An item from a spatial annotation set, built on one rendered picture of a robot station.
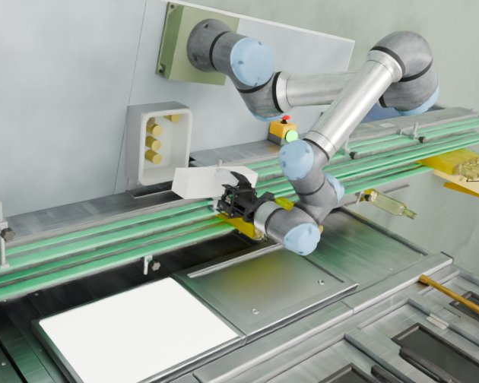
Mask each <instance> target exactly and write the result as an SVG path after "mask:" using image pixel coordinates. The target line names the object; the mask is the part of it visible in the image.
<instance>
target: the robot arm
mask: <svg viewBox="0 0 479 383"><path fill-rule="evenodd" d="M186 51H187V56H188V58H189V61H190V63H191V64H192V65H193V66H194V67H195V68H197V69H198V70H200V71H203V72H207V73H211V72H220V73H223V74H225V75H227V76H228V77H229V78H230V79H231V81H232V82H233V84H234V86H235V87H236V89H237V91H238V92H239V94H240V96H241V97H242V99H243V101H244V103H245V104H246V107H247V109H248V110H249V111H250V112H251V113H252V115H253V116H254V117H255V118H256V119H258V120H260V121H263V122H273V121H276V120H278V118H279V117H280V118H282V117H283V116H284V115H285V114H286V113H287V112H290V111H291V110H292V108H294V107H296V106H323V105H330V107H328V108H327V110H326V111H325V112H324V113H323V114H322V116H321V117H320V118H319V120H318V121H317V122H316V123H315V124H314V126H313V127H312V128H311V129H310V130H309V132H308V133H307V134H306V135H305V137H304V138H303V139H302V140H293V141H290V143H288V144H285V145H284V146H283V147H282V148H281V149H280V151H279V154H278V162H279V164H280V167H281V169H282V172H283V174H284V175H285V176H286V177H287V179H288V180H289V182H290V184H291V185H292V186H293V189H294V191H295V192H296V193H297V195H298V197H299V199H298V200H297V202H296V203H295V204H294V205H293V207H292V208H291V209H290V210H289V211H288V210H286V209H284V208H283V207H281V206H280V205H278V204H275V202H274V200H275V198H274V196H275V194H274V193H271V192H269V191H266V192H265V193H264V194H263V195H262V196H261V197H259V198H258V197H257V196H256V195H257V192H256V191H255V188H253V187H252V183H250V182H249V180H248V179H247V178H246V177H245V176H244V175H243V174H241V173H237V172H234V171H232V170H229V169H225V168H216V170H217V171H218V173H215V174H214V175H215V176H216V177H217V178H219V179H223V180H225V181H227V182H228V183H229V184H223V185H222V186H223V187H225V189H224V194H222V196H220V197H212V198H213V201H209V202H208V203H209V204H215V205H217V207H219V208H220V209H216V211H217V212H219V213H220V214H222V215H224V216H225V217H226V218H228V219H232V218H239V217H243V221H244V222H245V223H251V224H252V225H253V226H255V227H256V228H257V229H259V230H260V231H262V232H263V233H264V234H266V236H269V237H271V238H272V239H274V240H275V241H277V242H279V243H280V244H282V245H283V246H284V247H285V248H286V249H288V250H291V251H293V252H295V253H297V254H298V255H308V254H309V253H311V252H312V251H313V250H314V249H315V248H316V246H317V243H318V242H319V240H320V232H319V229H318V226H319V224H320V223H321V222H322V221H323V220H324V219H325V218H326V217H327V215H328V214H329V213H330V212H331V210H332V209H333V208H334V207H335V206H336V205H337V204H338V202H339V200H340V199H341V197H342V196H343V195H344V187H343V185H342V184H341V183H340V182H339V181H338V180H337V179H336V178H335V177H334V176H332V175H330V174H328V173H324V172H323V171H322V169H323V167H324V166H325V165H326V164H327V162H328V161H329V160H330V159H331V158H332V157H333V155H334V154H335V153H336V151H337V150H338V149H339V147H340V146H341V145H342V144H343V143H344V142H345V140H346V139H347V138H348V136H349V135H350V134H351V132H352V131H353V130H354V129H355V128H356V127H357V125H358V124H359V123H360V121H361V120H362V119H363V117H364V116H365V115H366V114H367V113H368V112H369V110H370V109H371V108H372V107H373V105H374V104H375V103H377V104H378V105H379V106H380V107H382V108H389V107H394V108H395V110H396V111H397V112H399V113H400V114H401V115H403V116H415V115H418V114H421V113H422V112H425V111H427V110H428V108H430V107H431V106H432V105H433V104H434V103H435V102H436V100H437V98H438V96H439V79H438V77H437V76H436V70H435V66H434V63H433V57H432V51H431V48H430V45H429V43H428V42H427V41H426V40H425V39H424V38H423V37H422V36H421V35H420V34H418V33H415V32H412V31H407V30H403V31H397V32H394V33H390V34H389V35H387V36H385V37H383V38H382V39H381V40H380V41H378V42H377V43H376V44H375V45H374V46H373V47H372V49H371V50H370V51H369V52H368V53H367V54H366V58H365V60H366V63H365V64H364V65H363V66H362V68H361V69H360V70H356V71H339V72H331V73H321V74H305V75H296V76H292V75H291V74H290V73H289V72H288V71H274V66H273V65H274V63H275V61H274V54H273V52H272V51H271V49H270V47H269V46H268V45H266V44H265V43H263V42H262V41H260V40H257V39H256V38H252V37H247V36H244V35H242V34H239V33H234V32H233V31H232V30H231V29H230V28H229V27H228V26H227V25H226V24H225V23H224V22H222V21H219V20H216V19H213V18H208V19H205V20H203V21H200V22H199V23H198V24H196V25H195V27H194V28H193V29H192V31H191V33H190V34H189V38H188V41H187V47H186ZM238 186H239V187H238ZM223 211H224V212H226V213H227V214H228V215H225V214H223V213H222V212H223Z"/></svg>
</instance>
